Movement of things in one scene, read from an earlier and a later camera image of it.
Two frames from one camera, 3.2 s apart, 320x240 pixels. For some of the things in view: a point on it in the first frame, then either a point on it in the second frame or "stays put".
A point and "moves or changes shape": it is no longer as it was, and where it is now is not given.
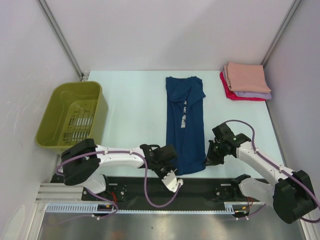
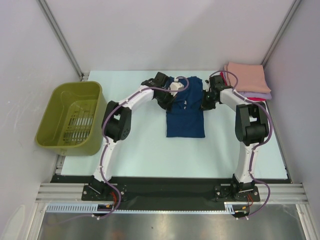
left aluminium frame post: [56, 30] stays put
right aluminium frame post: [281, 31] stays put
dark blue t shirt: [185, 122] moves or changes shape
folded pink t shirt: [246, 78] stays put
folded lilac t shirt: [250, 95] stays put
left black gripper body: [163, 168] to [164, 98]
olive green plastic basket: [75, 111] stays put
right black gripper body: [216, 153] to [208, 102]
